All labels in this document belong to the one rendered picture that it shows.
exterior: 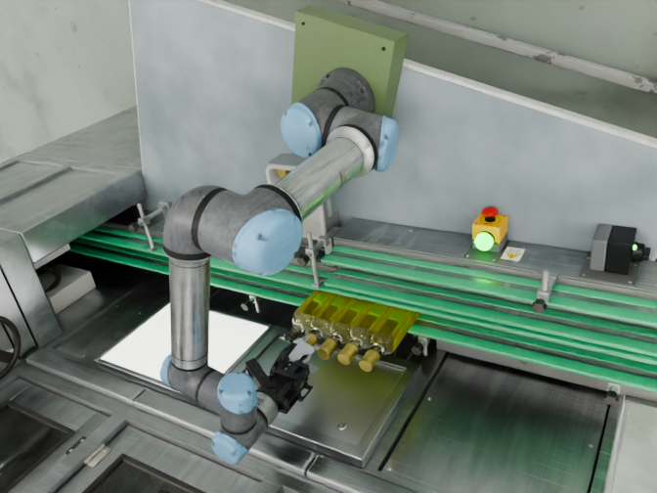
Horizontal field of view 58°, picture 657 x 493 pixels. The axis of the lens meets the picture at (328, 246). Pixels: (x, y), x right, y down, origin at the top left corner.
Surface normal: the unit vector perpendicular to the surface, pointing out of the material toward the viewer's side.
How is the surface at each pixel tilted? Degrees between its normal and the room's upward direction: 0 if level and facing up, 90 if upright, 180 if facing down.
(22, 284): 90
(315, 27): 4
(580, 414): 90
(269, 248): 84
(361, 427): 90
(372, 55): 4
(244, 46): 0
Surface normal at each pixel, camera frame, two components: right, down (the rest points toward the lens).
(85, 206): 0.86, 0.15
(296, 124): -0.62, 0.48
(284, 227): 0.79, 0.40
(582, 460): -0.13, -0.86
